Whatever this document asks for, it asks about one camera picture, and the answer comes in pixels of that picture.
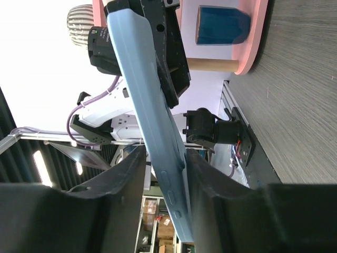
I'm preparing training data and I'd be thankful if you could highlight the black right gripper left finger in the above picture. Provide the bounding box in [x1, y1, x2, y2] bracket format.
[1, 146, 146, 252]

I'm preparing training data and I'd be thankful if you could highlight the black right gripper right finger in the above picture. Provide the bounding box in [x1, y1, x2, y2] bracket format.
[186, 149, 336, 252]

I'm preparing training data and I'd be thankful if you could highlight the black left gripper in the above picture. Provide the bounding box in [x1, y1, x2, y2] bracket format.
[87, 0, 190, 109]

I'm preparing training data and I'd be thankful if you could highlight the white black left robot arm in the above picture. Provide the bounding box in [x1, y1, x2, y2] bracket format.
[67, 1, 244, 149]

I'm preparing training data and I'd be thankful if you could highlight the blue cup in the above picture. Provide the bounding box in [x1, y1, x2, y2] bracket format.
[195, 5, 251, 45]

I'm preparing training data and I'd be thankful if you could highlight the pink tiered shelf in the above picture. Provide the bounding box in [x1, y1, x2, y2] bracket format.
[88, 1, 267, 82]

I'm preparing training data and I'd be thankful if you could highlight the grey striped mug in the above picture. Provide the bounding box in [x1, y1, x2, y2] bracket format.
[67, 4, 94, 48]

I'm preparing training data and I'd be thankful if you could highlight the aluminium frame rail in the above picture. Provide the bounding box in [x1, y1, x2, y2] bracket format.
[217, 80, 249, 125]

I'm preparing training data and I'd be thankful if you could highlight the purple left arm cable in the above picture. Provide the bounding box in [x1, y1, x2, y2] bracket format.
[65, 75, 119, 148]

